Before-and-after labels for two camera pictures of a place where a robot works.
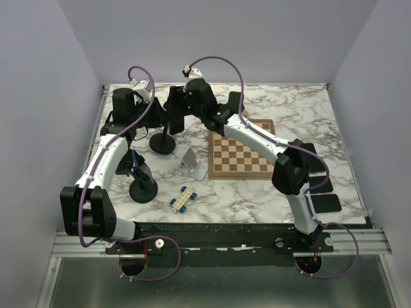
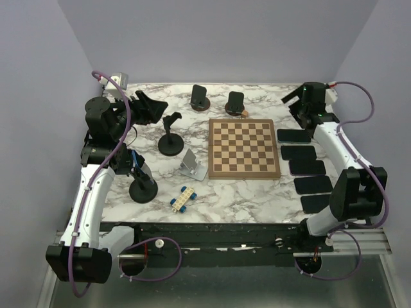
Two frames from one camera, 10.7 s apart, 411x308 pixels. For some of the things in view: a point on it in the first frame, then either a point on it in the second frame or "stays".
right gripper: x=176 y=95 -> x=298 y=92
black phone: x=328 y=203 stays
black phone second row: x=314 y=181 stays
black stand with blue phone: x=144 y=188 stays
